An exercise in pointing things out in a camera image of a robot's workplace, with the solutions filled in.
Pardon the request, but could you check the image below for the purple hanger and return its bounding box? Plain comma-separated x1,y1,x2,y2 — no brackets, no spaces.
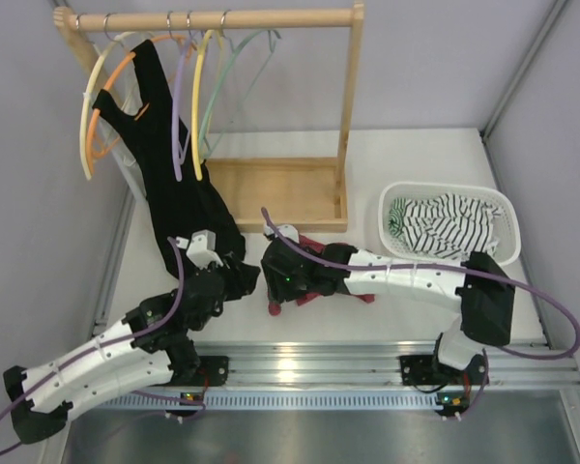
170,34,193,182

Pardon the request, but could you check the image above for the black tank top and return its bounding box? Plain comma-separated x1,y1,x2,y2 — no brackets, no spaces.
91,40,247,281

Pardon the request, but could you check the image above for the red tank top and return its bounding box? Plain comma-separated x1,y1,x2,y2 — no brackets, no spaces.
261,238,375,316

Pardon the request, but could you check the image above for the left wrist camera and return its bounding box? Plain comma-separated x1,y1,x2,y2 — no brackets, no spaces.
186,230,221,269

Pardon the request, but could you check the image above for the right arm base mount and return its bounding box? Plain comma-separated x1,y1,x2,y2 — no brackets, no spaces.
399,352,489,421

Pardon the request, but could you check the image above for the yellow hanger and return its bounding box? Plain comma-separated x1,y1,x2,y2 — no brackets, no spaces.
190,29,222,181

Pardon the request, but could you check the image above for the aluminium mounting rail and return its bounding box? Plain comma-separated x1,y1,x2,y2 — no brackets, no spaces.
195,341,580,391

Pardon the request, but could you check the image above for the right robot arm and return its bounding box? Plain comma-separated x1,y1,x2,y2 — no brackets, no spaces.
261,238,515,384

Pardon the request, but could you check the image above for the black white striped garment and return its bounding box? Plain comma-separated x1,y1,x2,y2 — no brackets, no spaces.
397,193,504,260

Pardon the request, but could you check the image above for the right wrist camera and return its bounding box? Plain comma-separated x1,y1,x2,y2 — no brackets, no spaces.
264,224,300,244

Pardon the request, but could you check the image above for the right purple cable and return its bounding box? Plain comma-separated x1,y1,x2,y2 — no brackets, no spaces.
260,206,580,421

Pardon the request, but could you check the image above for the cream hanger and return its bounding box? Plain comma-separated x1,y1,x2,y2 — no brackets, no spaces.
79,31,135,181

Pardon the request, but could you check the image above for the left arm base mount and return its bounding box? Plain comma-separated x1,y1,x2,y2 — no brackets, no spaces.
171,356,229,410

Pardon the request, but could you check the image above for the green white garment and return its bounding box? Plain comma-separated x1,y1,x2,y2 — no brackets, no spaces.
388,198,409,238

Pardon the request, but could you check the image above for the green hanger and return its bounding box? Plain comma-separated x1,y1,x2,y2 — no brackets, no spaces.
197,29,281,160

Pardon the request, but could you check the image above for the white perforated plastic basket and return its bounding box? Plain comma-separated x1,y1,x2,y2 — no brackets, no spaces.
378,182,521,266

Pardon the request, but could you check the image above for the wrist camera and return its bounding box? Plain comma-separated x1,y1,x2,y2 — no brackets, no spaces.
264,224,300,244
186,230,221,269

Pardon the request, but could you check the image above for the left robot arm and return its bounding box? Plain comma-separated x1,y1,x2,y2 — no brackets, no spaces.
3,256,260,445

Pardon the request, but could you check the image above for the slotted cable duct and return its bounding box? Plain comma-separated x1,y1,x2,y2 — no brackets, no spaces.
97,389,463,411

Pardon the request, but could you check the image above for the orange hanger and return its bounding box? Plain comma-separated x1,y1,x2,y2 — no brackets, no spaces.
86,33,194,161

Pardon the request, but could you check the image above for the wooden clothes rack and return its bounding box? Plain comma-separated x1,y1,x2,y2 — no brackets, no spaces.
53,1,364,233

